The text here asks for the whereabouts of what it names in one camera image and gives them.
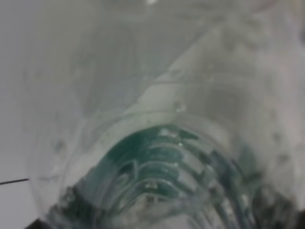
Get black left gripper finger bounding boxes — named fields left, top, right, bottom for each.
left=24, top=219, right=50, bottom=229

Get clear plastic bottle green label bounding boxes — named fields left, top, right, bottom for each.
left=24, top=0, right=305, bottom=229

